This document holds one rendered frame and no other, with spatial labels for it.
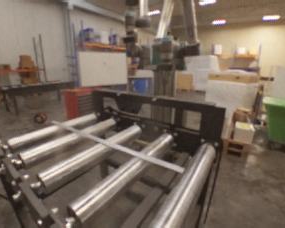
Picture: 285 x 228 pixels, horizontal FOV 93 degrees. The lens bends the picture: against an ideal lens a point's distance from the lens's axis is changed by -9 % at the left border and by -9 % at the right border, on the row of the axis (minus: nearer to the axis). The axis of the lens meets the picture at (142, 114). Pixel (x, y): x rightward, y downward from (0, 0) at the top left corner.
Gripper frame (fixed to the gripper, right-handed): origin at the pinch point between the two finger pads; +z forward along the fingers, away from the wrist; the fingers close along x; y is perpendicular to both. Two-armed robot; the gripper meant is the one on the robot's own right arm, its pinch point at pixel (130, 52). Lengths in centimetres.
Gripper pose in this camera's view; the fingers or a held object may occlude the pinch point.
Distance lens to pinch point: 143.8
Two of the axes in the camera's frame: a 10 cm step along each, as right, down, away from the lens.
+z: 0.0, 9.5, 3.0
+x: 8.2, 1.7, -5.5
